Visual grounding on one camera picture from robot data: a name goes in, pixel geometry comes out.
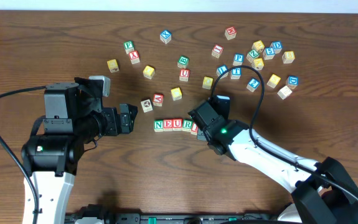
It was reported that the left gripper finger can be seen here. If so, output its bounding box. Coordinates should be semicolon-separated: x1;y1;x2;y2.
127;104;138;123
120;104;134;134

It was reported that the red i block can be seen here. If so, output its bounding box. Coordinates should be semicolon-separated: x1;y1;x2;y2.
191;123;198;135
211;44;224;58

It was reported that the green R block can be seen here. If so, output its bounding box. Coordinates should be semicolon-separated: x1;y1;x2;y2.
182;119;193;132

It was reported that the red u block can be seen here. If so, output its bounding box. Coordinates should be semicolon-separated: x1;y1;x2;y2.
172;118;183;131
179;69;190;82

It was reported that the green N block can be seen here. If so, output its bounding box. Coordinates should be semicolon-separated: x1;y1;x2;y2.
153;120;164;132

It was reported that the red E block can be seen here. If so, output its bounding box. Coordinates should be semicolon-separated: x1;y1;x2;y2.
163;119;173;131

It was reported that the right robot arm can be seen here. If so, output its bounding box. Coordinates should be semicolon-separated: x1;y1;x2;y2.
189;100;358;223

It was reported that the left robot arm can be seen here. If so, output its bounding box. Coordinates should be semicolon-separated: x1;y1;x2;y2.
21;76;138;223

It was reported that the white soccer ball block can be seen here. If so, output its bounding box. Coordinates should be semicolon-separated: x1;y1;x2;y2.
141;99;153;113

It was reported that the red A block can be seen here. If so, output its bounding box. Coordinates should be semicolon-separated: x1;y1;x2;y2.
152;93;164;107

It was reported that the yellow block far left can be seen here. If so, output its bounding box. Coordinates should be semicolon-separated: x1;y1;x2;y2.
107;59;119;73

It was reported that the plain yellow block centre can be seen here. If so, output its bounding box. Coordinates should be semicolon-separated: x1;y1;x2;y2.
202;77;214;90

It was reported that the yellow block beside E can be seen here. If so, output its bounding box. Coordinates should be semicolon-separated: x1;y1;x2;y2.
171;87;182;101

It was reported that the yellow O block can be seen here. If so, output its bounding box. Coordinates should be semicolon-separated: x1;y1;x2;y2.
143;65;155;80

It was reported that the blue L block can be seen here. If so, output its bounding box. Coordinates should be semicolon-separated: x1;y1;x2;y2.
216;65;228;78

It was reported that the red Y block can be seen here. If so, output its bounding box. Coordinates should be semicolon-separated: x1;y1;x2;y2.
128;50;140;64

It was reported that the blue T block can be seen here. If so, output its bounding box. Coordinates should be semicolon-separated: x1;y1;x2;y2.
230;68;242;80

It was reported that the blue 2 block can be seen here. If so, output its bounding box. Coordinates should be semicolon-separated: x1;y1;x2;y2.
247;78;260;92

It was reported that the green B block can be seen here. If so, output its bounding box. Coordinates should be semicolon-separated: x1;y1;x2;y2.
177;55;189;69

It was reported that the green F block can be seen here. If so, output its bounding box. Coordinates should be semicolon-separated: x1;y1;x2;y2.
123;40;134;54

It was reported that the blue P block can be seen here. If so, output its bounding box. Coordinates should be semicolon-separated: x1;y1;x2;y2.
233;54;244;66

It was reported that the yellow block below Z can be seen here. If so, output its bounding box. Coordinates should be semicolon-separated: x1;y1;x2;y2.
252;58;265;70

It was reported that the blue X block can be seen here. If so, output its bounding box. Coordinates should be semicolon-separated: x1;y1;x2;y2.
160;30;172;44

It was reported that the green Z block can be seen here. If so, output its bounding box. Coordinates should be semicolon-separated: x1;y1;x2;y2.
246;49;260;63

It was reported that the white block right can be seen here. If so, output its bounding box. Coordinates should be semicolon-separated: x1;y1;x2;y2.
277;86;292;100

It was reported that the red block top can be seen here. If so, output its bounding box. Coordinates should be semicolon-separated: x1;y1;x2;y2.
225;26;237;40

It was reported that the yellow block top right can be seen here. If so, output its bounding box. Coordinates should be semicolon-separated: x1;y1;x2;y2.
252;40;265;53

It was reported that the blue 5 block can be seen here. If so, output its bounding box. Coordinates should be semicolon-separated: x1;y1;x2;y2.
263;47;275;60

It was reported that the blue D block lower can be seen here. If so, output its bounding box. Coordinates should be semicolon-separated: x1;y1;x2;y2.
286;75;299;90

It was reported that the blue d block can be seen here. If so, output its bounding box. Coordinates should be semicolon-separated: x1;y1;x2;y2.
286;75;299;90
270;41;283;54

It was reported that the blue D block upper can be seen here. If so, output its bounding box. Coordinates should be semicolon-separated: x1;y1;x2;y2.
270;41;283;54

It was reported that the yellow 8 block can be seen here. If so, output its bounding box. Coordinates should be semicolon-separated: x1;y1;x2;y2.
282;51;295;64

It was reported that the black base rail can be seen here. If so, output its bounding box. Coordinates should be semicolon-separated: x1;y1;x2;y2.
64;212;290;224

